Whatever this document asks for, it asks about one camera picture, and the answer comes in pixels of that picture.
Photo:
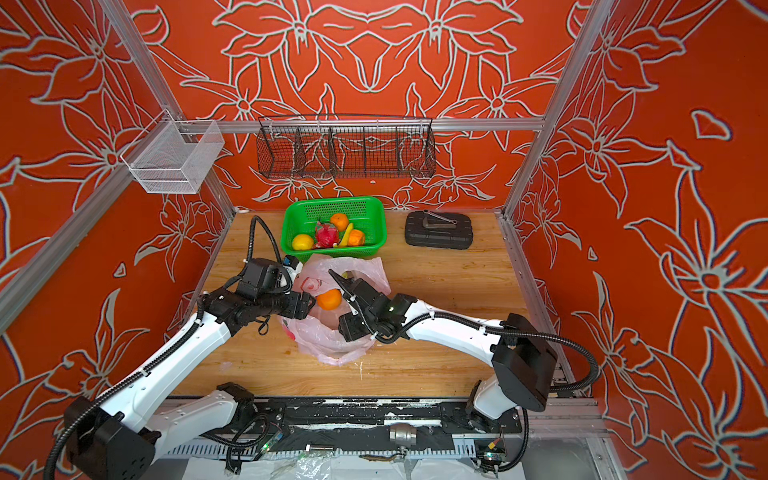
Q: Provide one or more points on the black plastic tool case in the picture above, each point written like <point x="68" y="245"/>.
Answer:
<point x="444" y="230"/>

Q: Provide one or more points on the red dragon fruit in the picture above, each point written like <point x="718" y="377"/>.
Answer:
<point x="326" y="235"/>

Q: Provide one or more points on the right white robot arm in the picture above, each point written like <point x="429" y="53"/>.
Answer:
<point x="522" y="358"/>

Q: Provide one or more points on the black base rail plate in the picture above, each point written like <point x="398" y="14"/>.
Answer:
<point x="450" y="414"/>

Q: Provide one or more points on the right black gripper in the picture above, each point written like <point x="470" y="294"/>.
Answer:
<point x="346" y="330"/>

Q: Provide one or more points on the orange fruit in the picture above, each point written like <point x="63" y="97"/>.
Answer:
<point x="356" y="238"/>
<point x="340" y="221"/>
<point x="329" y="300"/>

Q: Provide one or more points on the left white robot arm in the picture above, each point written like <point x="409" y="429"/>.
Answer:
<point x="120" y="434"/>

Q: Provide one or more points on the black wire wall basket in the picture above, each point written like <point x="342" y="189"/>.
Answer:
<point x="346" y="147"/>

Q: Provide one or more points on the yellow apple fruit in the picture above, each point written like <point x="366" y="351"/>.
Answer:
<point x="302" y="242"/>

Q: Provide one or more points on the clear plastic wall bin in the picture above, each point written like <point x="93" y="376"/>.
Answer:
<point x="167" y="160"/>

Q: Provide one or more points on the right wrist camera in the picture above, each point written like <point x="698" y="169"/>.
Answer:
<point x="360" y="294"/>

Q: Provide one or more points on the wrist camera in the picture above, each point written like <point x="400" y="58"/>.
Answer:
<point x="360" y="294"/>
<point x="262" y="276"/>

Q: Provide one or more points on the green plastic basket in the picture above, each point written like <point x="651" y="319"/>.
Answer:
<point x="366" y="213"/>

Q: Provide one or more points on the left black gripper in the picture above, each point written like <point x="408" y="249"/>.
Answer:
<point x="296" y="308"/>

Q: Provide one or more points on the yellow banana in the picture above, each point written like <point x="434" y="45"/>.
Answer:
<point x="344" y="241"/>

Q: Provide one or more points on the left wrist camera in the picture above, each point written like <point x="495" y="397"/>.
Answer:
<point x="262" y="276"/>

